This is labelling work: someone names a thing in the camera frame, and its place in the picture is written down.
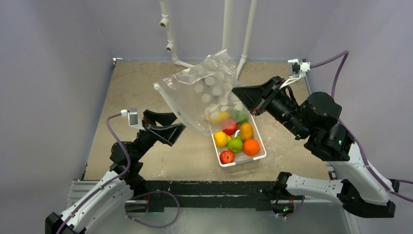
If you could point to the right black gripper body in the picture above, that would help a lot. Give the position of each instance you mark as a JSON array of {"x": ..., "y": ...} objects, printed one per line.
[{"x": 267, "y": 98}]

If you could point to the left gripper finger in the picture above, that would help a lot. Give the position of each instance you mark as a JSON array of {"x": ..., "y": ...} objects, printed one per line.
[
  {"x": 167, "y": 134},
  {"x": 164, "y": 119}
]

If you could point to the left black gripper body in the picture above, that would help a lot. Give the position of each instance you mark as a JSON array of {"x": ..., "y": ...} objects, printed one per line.
[{"x": 145, "y": 131}]

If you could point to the green striped watermelon ball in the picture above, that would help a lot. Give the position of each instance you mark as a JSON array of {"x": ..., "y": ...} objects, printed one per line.
[{"x": 239, "y": 116}]

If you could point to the red apple top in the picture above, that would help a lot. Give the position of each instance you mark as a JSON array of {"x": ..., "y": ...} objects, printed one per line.
[{"x": 230, "y": 127}]

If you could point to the red apple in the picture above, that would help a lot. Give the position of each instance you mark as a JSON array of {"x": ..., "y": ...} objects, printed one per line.
[
  {"x": 227, "y": 157},
  {"x": 230, "y": 127}
]

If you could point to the clear zip top bag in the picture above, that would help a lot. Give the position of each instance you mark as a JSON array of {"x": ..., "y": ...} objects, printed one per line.
[{"x": 194, "y": 93}]

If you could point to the green pear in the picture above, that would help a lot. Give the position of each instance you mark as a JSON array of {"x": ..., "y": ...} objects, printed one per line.
[{"x": 235, "y": 145}]

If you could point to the white plastic tray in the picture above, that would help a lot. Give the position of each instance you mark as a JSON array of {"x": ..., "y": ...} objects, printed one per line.
[{"x": 242, "y": 157}]

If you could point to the orange yellow mango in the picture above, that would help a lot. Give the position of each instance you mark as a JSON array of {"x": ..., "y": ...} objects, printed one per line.
[{"x": 246, "y": 131}]

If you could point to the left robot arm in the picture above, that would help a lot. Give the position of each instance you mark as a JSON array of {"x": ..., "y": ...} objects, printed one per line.
[{"x": 122, "y": 181}]

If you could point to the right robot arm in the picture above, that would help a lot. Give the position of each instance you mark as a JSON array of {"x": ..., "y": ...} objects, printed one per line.
[{"x": 362, "y": 191}]

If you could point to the yellow banana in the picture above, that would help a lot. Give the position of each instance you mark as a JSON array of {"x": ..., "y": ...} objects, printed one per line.
[{"x": 218, "y": 117}]

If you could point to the orange fruit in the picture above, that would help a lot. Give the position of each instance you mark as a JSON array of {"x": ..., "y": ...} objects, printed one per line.
[{"x": 251, "y": 147}]

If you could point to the yellow lemon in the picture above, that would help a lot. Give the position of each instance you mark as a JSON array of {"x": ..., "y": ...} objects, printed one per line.
[{"x": 221, "y": 139}]

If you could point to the red apple bottom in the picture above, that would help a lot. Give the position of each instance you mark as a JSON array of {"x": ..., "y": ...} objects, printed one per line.
[{"x": 227, "y": 157}]

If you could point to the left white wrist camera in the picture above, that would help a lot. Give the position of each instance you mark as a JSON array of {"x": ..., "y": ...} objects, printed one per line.
[{"x": 132, "y": 115}]

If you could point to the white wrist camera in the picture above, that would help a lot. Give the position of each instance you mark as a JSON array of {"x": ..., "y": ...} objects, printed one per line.
[
  {"x": 297, "y": 70},
  {"x": 132, "y": 115}
]

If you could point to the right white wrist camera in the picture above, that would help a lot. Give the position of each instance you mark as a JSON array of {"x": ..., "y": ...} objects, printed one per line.
[{"x": 297, "y": 70}]

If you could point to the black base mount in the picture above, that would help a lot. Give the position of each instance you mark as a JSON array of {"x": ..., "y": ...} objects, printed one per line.
[{"x": 156, "y": 195}]

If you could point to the white pipe frame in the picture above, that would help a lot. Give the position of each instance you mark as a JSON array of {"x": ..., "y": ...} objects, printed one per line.
[{"x": 166, "y": 24}]

